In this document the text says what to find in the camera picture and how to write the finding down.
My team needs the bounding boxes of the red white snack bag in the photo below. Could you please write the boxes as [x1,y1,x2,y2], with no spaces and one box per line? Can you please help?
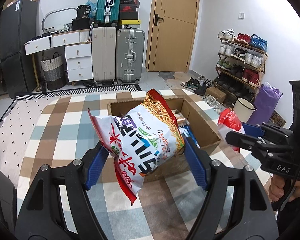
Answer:
[217,108,245,141]

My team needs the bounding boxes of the blue Oreo cookie bag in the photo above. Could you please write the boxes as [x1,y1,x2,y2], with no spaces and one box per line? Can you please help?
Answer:
[179,125,200,148]

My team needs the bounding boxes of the white noodle snack bag front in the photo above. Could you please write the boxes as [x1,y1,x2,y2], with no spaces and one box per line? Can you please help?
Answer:
[89,89,185,203]

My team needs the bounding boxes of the clear bag of bread buns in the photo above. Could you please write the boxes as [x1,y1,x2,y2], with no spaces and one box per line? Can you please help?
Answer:
[172,109,189,126]

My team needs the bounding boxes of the person's right hand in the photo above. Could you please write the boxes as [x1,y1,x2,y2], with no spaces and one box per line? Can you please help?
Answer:
[269,175,300,202]

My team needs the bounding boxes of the white trash bin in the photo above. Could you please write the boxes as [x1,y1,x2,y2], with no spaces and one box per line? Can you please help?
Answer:
[233,97,257,122]

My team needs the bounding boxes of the purple bag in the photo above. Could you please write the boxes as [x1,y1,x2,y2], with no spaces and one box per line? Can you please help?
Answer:
[247,82,283,125]

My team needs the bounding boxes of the brown cardboard SF Express box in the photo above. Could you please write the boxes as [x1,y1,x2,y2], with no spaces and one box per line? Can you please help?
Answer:
[107,96,222,184]

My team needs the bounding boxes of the plaid checkered tablecloth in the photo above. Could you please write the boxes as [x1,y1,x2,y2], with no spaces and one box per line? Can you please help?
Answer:
[17,89,270,239]

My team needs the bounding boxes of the small cardboard box on floor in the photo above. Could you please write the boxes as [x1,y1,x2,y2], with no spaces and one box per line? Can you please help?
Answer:
[205,87,226,103]

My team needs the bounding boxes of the shoes on floor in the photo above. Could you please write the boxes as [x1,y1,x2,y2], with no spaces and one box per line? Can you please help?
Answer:
[181,76,212,96]

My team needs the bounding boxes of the wooden shoe rack with shoes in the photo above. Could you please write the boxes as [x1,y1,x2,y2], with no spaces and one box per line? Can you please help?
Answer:
[213,29,268,102]

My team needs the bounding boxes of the grey door mat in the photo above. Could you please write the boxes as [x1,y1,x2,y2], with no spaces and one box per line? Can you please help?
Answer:
[158,72,175,81]

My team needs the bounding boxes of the woven laundry basket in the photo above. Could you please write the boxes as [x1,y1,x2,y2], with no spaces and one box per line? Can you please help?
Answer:
[40,52,66,90]

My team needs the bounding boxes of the white drawer desk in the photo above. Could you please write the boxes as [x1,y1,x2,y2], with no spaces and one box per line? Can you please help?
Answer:
[24,29,93,82]

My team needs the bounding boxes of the wooden door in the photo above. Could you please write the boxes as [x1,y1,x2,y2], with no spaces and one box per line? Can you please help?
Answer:
[146,0,199,73]

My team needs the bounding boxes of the silver grey suitcase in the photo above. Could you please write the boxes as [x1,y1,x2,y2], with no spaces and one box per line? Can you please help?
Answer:
[115,29,145,85]

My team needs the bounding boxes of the beige suitcase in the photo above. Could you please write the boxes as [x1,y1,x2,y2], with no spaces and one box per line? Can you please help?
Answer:
[91,27,116,83]

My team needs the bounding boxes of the black storage box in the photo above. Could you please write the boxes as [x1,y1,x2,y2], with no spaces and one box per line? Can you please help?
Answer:
[72,4,91,30]

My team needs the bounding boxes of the stack of shoe boxes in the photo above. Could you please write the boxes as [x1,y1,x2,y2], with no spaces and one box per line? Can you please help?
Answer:
[119,0,141,29]

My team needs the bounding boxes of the black refrigerator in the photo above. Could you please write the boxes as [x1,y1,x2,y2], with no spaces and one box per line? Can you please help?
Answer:
[0,0,38,98]

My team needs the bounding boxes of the teal suitcase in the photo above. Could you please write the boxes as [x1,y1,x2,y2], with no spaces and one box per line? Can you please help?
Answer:
[95,0,120,27]

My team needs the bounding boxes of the wall light switch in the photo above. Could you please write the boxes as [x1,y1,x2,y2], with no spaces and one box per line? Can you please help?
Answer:
[239,12,244,20]

